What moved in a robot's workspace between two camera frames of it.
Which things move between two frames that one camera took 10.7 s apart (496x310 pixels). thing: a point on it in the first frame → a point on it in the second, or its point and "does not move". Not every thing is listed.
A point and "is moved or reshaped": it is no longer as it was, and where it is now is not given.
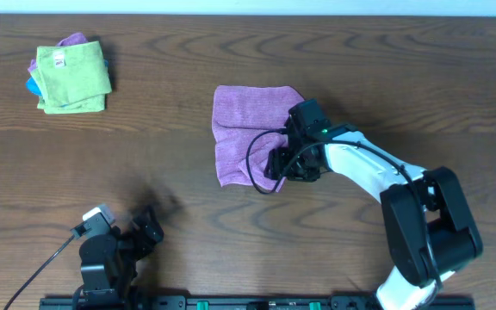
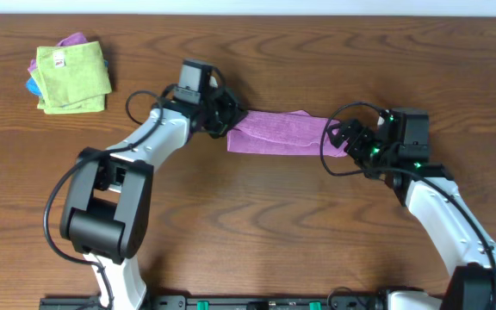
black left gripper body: x=145 y=230 → x=226 y=114
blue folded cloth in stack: x=32 y=87 does not move
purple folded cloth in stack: x=74 y=39 does not move
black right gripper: x=277 y=161 → x=363 y=133
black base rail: x=238 y=303 does not move
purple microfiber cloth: x=239 y=113 is moved or reshaped
